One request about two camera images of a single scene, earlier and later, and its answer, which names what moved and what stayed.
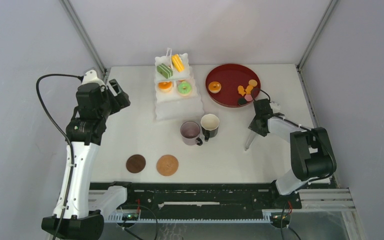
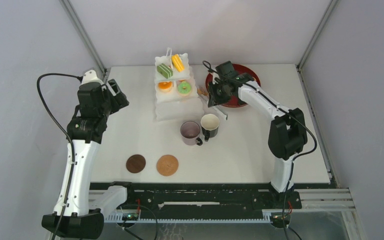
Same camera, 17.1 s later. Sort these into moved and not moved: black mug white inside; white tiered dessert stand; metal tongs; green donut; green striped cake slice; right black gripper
Moved: right black gripper; metal tongs
Not moved: green striped cake slice; white tiered dessert stand; green donut; black mug white inside
